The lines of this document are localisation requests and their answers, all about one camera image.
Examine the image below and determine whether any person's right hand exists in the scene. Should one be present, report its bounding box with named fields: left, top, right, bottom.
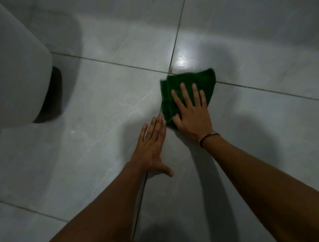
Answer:
left=171, top=83, right=216, bottom=143

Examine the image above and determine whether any green cleaning cloth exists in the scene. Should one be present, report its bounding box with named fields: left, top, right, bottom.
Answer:
left=160, top=68, right=216, bottom=130

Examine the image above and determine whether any person's left forearm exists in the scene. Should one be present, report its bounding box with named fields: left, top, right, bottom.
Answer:
left=49, top=162, right=148, bottom=242

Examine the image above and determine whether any person's right forearm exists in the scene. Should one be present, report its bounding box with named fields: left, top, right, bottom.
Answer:
left=201, top=134, right=319, bottom=242

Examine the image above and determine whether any person's left hand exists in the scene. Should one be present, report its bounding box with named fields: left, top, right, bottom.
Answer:
left=129, top=114, right=174, bottom=178

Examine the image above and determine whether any dark wrist band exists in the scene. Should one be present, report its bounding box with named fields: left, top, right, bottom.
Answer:
left=199, top=133, right=221, bottom=148

